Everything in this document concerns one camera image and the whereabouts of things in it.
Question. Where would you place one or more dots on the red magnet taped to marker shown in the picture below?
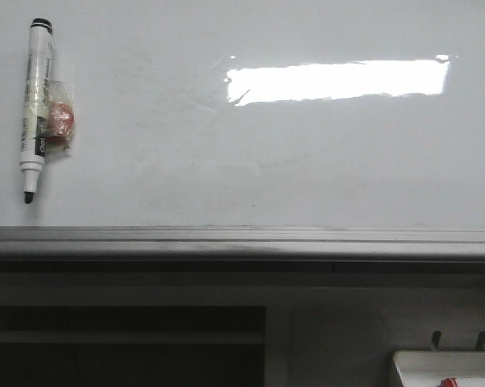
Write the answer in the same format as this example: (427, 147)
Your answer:
(61, 119)

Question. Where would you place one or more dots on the white black whiteboard marker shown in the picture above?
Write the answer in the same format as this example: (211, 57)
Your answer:
(36, 105)

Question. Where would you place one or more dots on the white whiteboard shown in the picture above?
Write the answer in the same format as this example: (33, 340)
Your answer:
(339, 114)

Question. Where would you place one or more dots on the grey aluminium marker tray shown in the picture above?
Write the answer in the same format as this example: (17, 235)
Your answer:
(240, 244)

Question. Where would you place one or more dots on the white plastic tray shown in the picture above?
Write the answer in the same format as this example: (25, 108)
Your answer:
(428, 368)

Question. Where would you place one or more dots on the left black wall hook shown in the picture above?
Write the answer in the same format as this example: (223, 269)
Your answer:
(435, 340)

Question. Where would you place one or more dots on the black wall hook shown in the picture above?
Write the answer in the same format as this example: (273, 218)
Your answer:
(435, 340)
(480, 342)

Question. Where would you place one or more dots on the right black wall hook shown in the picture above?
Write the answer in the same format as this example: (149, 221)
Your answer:
(480, 342)

